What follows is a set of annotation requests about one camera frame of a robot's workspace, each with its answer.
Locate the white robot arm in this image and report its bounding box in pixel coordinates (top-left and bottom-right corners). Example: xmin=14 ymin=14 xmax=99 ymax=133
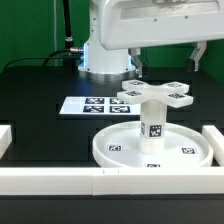
xmin=79 ymin=0 xmax=224 ymax=81

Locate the white fence block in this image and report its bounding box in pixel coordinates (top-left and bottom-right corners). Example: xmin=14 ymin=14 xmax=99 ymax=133
xmin=0 ymin=125 xmax=12 ymax=159
xmin=202 ymin=125 xmax=224 ymax=167

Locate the white front fence rail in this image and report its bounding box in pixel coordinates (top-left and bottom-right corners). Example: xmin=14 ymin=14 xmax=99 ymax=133
xmin=0 ymin=167 xmax=224 ymax=196

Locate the white right fence block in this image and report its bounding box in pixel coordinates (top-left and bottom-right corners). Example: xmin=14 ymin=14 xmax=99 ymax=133
xmin=202 ymin=125 xmax=224 ymax=167

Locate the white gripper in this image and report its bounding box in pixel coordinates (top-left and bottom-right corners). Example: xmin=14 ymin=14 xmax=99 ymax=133
xmin=98 ymin=0 xmax=224 ymax=77

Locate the white marker sheet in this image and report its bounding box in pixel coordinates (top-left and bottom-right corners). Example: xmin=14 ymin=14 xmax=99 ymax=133
xmin=60 ymin=97 xmax=140 ymax=115

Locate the black cable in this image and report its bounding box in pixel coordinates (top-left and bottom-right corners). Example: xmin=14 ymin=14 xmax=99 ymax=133
xmin=2 ymin=46 xmax=85 ymax=72

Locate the white cross-shaped table base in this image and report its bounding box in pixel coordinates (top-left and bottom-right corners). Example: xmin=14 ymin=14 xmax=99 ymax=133
xmin=117 ymin=80 xmax=193 ymax=108

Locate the white left fence block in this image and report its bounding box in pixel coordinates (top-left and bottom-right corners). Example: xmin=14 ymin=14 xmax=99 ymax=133
xmin=0 ymin=125 xmax=12 ymax=159

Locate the white round table top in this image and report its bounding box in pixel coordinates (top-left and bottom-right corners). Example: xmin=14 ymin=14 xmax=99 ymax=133
xmin=92 ymin=121 xmax=214 ymax=168

